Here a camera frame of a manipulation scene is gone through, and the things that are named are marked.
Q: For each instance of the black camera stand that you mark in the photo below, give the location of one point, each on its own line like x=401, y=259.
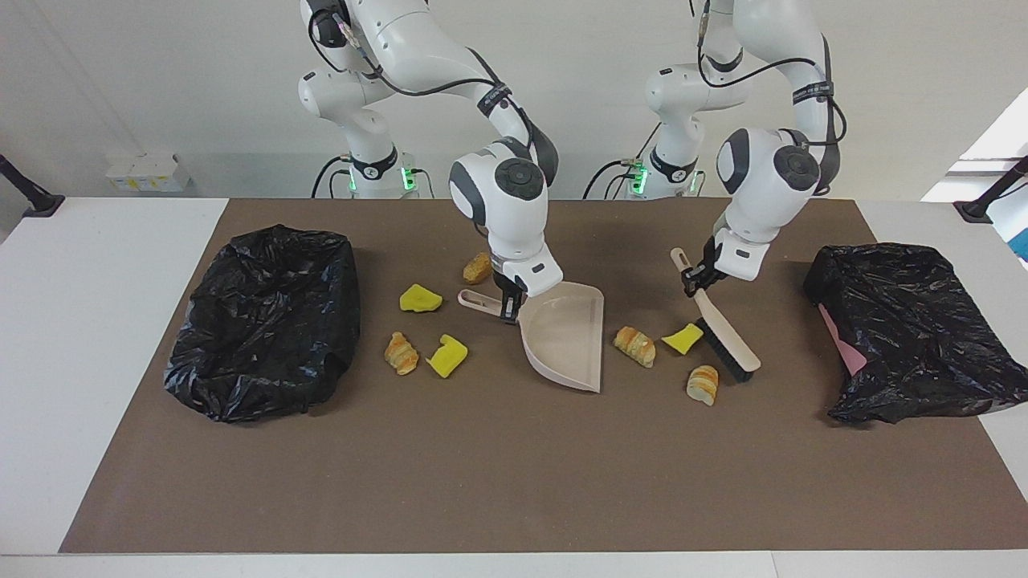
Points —
x=992, y=193
x=28, y=193

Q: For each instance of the yellow green sponge piece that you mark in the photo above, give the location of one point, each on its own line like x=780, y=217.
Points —
x=683, y=338
x=420, y=298
x=447, y=356

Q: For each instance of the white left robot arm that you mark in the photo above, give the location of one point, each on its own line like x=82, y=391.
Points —
x=763, y=168

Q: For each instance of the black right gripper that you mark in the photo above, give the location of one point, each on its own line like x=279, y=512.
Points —
x=510, y=293

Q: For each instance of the striped toy croissant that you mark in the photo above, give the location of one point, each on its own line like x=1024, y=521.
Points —
x=634, y=345
x=703, y=384
x=401, y=352

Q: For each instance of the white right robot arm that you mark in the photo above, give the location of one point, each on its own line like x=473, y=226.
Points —
x=506, y=201

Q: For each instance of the pink plastic bin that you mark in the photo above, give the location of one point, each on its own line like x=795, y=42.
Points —
x=847, y=353

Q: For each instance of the beige brush black bristles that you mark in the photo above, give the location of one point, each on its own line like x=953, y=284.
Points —
x=727, y=329

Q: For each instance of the beige plastic dustpan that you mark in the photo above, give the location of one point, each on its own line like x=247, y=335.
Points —
x=566, y=337

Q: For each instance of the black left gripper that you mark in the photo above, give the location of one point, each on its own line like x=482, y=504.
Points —
x=703, y=273

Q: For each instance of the white wall socket boxes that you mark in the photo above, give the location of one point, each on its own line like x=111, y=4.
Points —
x=148, y=172

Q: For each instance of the brown toy bread roll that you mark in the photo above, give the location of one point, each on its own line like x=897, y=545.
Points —
x=478, y=267

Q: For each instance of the brown table mat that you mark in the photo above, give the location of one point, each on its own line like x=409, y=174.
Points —
x=514, y=482

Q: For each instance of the black trash bag bin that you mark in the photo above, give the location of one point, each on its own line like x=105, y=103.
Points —
x=923, y=321
x=257, y=321

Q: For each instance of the blue object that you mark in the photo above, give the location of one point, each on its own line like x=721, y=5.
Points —
x=1021, y=245

